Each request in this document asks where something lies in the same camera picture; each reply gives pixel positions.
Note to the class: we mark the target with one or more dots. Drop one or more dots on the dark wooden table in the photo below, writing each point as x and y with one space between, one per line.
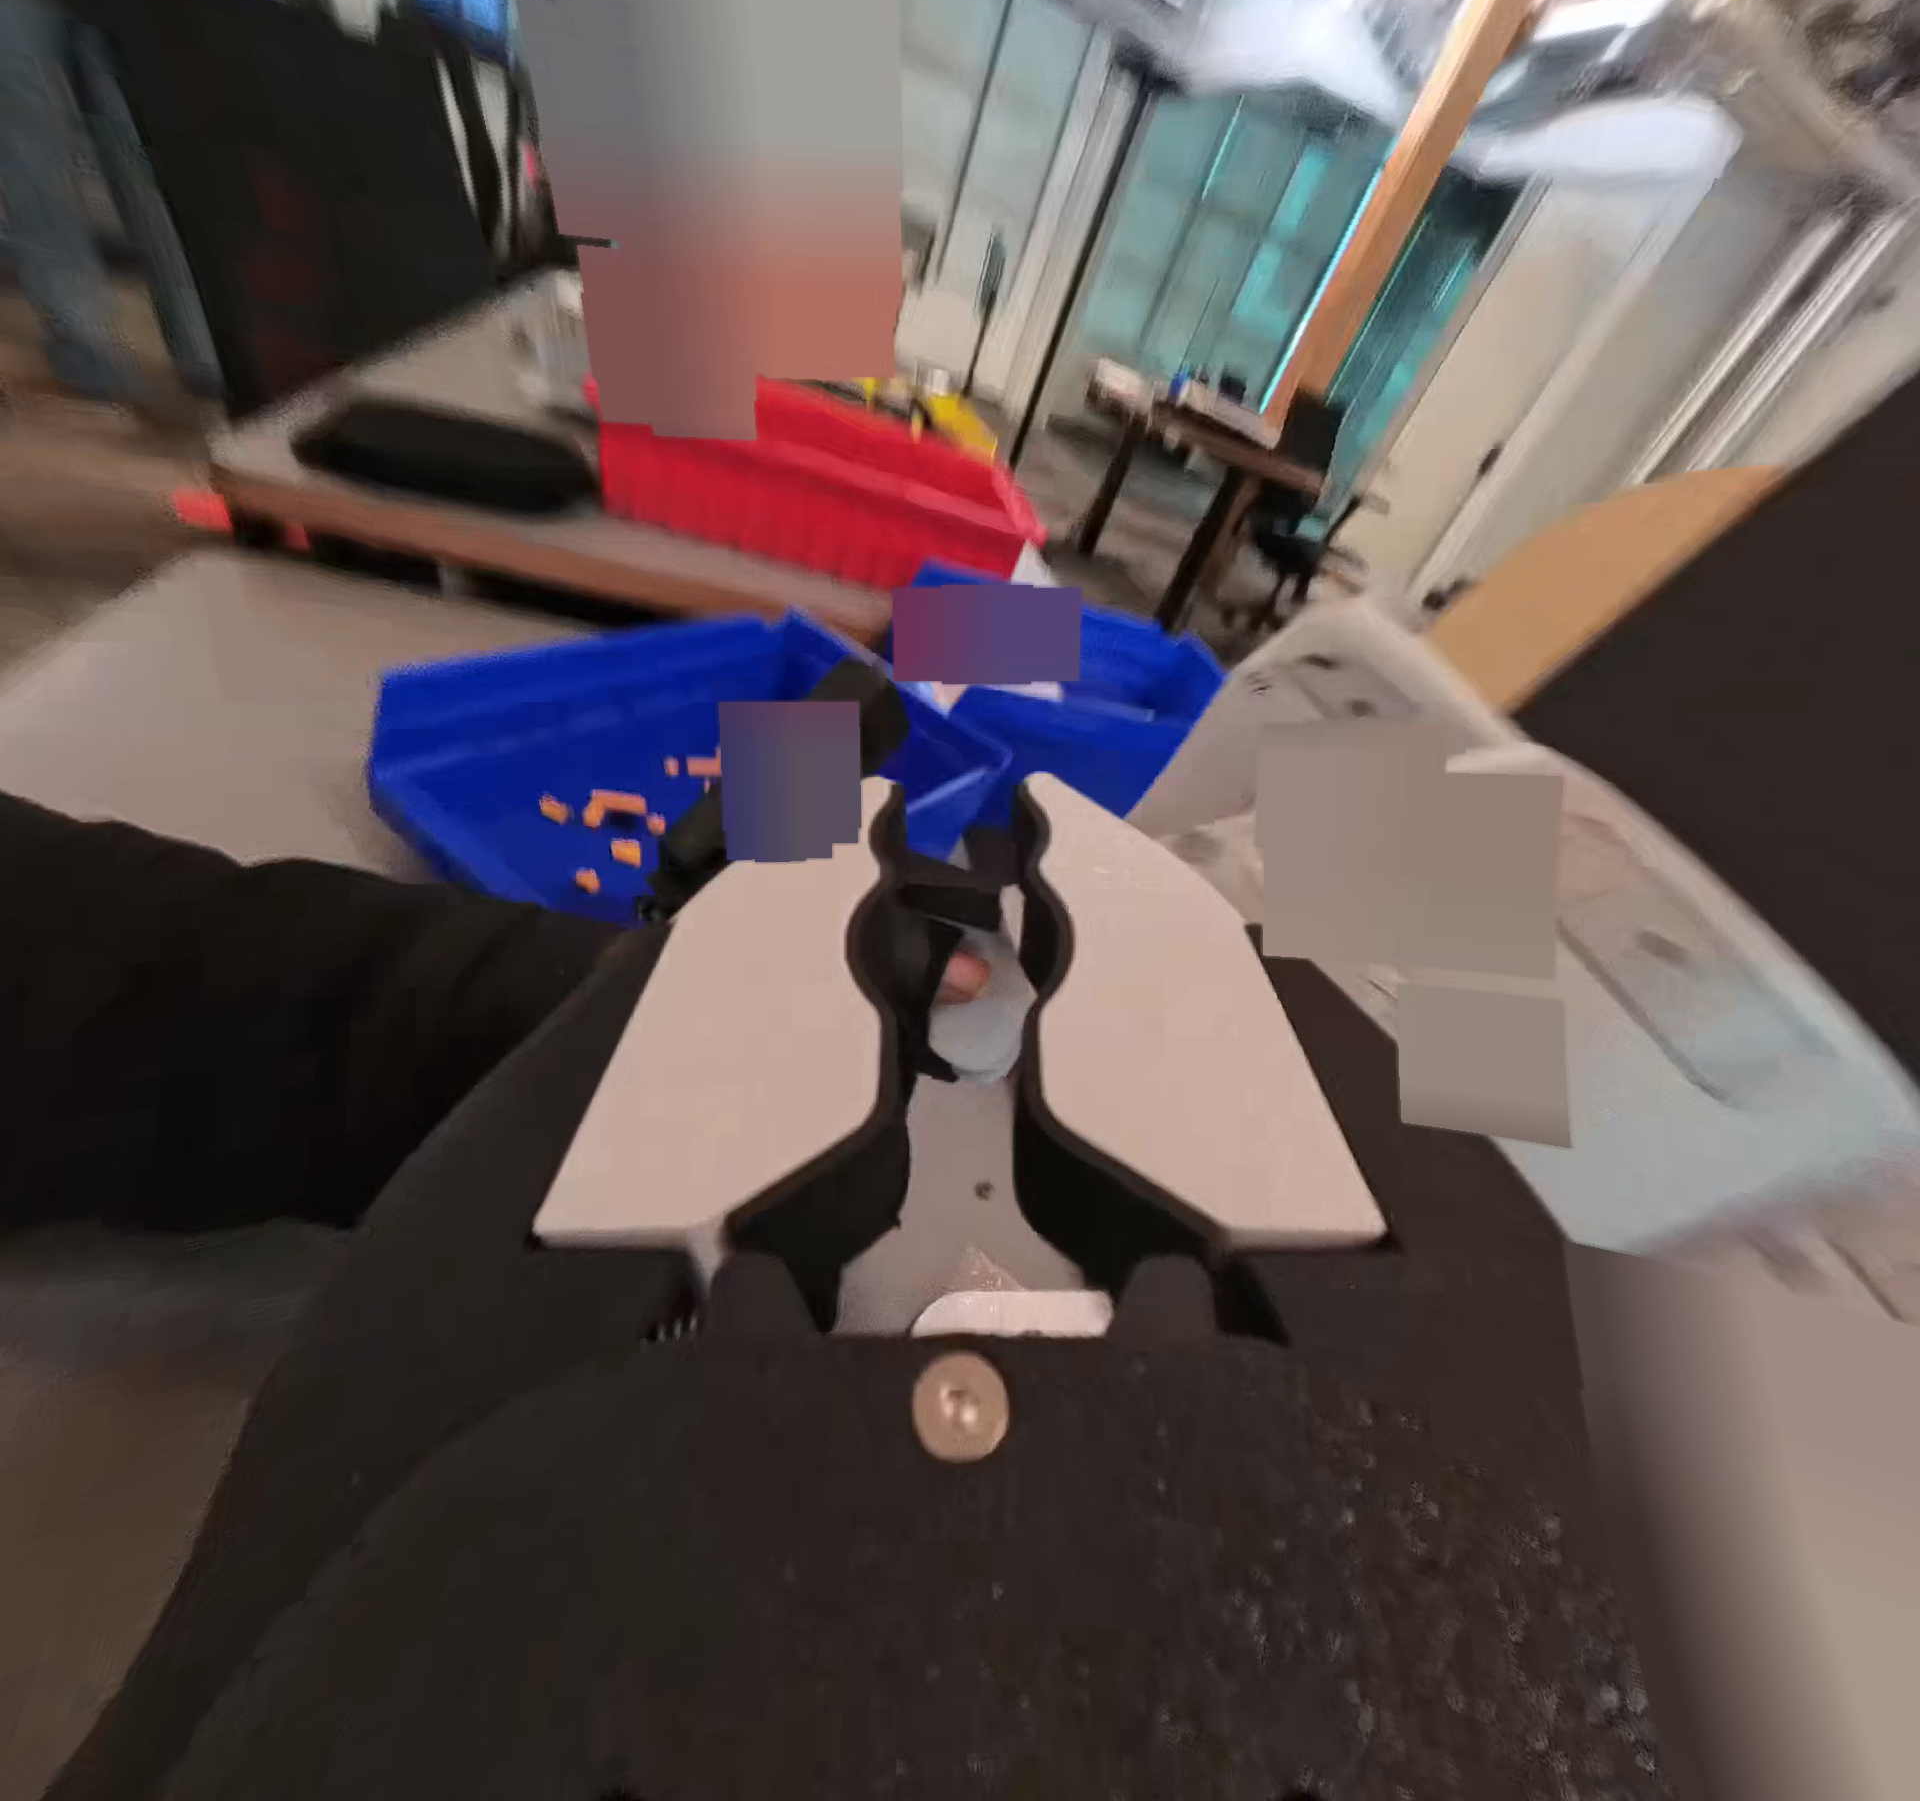
1200 429

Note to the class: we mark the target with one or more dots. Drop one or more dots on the person's left forearm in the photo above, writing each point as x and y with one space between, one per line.
225 1022

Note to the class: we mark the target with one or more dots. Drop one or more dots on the black office chair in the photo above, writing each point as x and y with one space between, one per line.
1305 510

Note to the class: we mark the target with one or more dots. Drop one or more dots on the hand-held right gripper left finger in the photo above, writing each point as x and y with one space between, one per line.
719 1067

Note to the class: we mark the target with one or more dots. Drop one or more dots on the blue plastic bin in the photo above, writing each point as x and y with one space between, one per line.
496 734
1142 699

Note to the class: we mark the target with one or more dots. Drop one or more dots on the red plastic bin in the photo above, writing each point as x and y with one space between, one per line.
839 506

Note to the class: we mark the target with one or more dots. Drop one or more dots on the white tray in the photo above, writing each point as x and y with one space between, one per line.
1695 1052

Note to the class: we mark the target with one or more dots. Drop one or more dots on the light wooden board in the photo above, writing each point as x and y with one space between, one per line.
1588 572

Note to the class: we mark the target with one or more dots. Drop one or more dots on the pile of orange lego bits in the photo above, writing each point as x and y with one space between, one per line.
610 819

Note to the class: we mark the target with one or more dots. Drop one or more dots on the black zip case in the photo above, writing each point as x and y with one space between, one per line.
442 455

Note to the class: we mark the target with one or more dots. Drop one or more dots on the black panel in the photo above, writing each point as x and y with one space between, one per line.
1772 719

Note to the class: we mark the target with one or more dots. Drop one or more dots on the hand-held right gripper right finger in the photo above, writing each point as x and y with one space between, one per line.
1184 1067

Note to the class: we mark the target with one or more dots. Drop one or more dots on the black partition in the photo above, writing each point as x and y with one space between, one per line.
314 211

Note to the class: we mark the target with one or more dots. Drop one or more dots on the yellow bin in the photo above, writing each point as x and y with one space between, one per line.
952 422

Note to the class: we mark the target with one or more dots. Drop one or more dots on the person's left hand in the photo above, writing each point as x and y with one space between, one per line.
968 975

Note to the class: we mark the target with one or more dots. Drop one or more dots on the wooden beam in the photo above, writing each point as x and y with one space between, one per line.
1426 151

